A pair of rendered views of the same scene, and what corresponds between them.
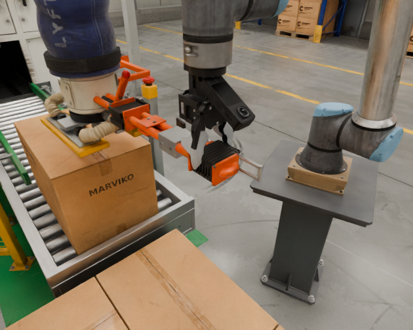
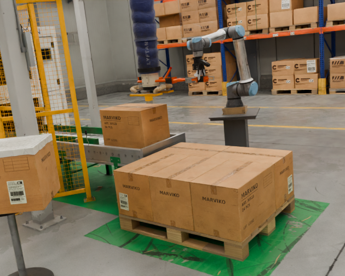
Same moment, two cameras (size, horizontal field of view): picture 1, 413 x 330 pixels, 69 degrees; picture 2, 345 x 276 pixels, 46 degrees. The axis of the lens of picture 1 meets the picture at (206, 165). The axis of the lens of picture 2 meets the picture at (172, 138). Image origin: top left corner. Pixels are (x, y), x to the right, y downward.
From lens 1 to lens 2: 3.17 m
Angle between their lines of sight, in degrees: 23
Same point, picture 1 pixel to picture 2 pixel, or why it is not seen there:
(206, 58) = (199, 53)
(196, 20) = (196, 47)
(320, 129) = (230, 91)
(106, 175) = (154, 114)
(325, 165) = (236, 104)
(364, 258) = not seen: hidden behind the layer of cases
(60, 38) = (148, 62)
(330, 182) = (239, 109)
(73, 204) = (145, 124)
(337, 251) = not seen: hidden behind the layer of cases
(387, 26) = (238, 50)
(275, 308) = not seen: hidden behind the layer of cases
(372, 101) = (242, 73)
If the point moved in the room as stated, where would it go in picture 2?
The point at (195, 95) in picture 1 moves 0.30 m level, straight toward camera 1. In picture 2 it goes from (196, 63) to (206, 64)
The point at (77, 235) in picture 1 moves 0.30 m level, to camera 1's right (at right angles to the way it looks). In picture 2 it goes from (145, 139) to (175, 135)
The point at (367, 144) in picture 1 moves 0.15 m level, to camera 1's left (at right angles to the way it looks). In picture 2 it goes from (246, 88) to (232, 90)
